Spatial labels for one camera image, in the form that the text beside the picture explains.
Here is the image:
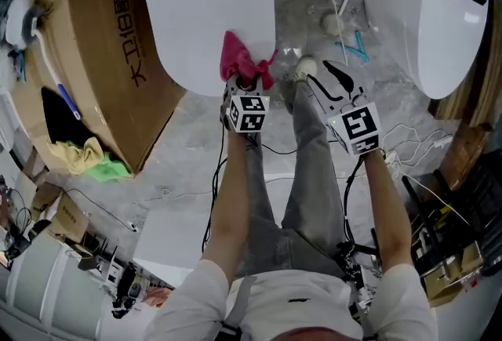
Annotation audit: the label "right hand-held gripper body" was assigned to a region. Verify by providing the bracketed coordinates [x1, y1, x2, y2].
[326, 99, 384, 158]

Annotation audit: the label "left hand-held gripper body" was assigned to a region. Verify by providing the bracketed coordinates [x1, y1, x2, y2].
[219, 80, 272, 134]

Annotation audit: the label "pink cloth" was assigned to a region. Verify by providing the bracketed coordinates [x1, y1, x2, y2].
[219, 30, 280, 92]

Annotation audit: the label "white toilet lid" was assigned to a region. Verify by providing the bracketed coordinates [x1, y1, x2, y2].
[141, 0, 276, 99]

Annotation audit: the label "person's left forearm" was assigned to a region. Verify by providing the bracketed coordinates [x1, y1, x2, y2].
[200, 131, 253, 278]

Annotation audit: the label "person's right forearm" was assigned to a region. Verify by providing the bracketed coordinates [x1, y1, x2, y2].
[362, 148, 415, 278]

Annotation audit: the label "white smart toilet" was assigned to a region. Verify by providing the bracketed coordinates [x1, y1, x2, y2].
[362, 0, 492, 100]

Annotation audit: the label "teal plastic clips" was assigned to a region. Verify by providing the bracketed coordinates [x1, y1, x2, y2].
[334, 30, 371, 64]

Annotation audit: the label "person's white shoe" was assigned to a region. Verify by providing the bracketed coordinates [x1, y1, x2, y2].
[293, 54, 318, 84]

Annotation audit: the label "grey stone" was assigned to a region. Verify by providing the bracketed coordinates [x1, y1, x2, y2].
[320, 13, 346, 38]

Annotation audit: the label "person's grey trousers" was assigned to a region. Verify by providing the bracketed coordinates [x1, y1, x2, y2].
[235, 80, 347, 278]

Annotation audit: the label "stack of wooden planks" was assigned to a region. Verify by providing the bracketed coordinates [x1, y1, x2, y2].
[427, 0, 502, 192]

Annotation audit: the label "large cardboard box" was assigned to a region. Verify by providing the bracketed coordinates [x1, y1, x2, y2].
[9, 0, 187, 176]

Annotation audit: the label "green cloth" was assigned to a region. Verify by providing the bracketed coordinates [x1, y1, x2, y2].
[83, 160, 133, 183]

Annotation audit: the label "open cardboard box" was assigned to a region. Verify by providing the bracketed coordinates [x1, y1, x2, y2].
[415, 241, 488, 306]

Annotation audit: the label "yellow cloth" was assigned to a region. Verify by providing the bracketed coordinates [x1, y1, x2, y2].
[48, 136, 105, 176]

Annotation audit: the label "black cloth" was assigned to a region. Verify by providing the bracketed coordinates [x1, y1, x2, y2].
[40, 85, 96, 147]

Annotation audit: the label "person's white t-shirt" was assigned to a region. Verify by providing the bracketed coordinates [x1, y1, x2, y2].
[144, 258, 438, 341]

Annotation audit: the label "small cardboard box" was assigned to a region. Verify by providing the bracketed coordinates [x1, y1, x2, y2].
[31, 182, 89, 245]

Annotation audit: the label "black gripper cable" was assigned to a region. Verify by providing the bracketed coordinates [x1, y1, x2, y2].
[341, 155, 366, 250]
[201, 122, 231, 254]

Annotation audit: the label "white blue-handled toilet brush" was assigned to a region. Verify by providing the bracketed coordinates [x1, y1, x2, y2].
[20, 3, 82, 122]

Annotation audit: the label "teal handled tool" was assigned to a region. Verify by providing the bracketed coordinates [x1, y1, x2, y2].
[9, 49, 29, 84]

